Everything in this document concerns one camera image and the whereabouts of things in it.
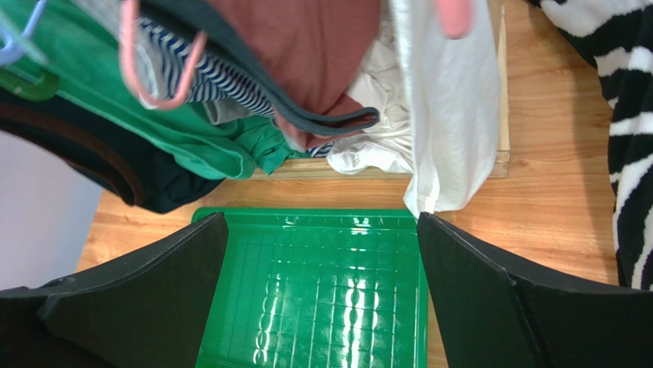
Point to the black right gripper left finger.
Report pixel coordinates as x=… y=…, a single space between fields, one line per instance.
x=147 y=308

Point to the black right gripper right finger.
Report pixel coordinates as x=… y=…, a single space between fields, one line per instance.
x=497 y=309

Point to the navy tank top maroon trim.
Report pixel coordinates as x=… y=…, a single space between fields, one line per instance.
x=118 y=160

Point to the green plastic hanger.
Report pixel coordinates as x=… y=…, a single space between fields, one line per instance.
x=43 y=89

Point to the green tank top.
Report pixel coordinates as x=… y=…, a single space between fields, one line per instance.
x=85 y=58

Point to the blue white striped tank top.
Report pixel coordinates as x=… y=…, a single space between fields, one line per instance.
x=244 y=90

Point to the maroon tank top dark trim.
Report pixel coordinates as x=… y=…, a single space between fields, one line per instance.
x=302 y=55

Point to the green plastic tray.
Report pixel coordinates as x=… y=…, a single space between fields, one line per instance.
x=319 y=288

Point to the wooden clothes rack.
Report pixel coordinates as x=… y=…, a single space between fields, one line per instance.
x=316 y=169

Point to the zebra print blanket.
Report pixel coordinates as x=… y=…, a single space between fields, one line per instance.
x=615 y=37

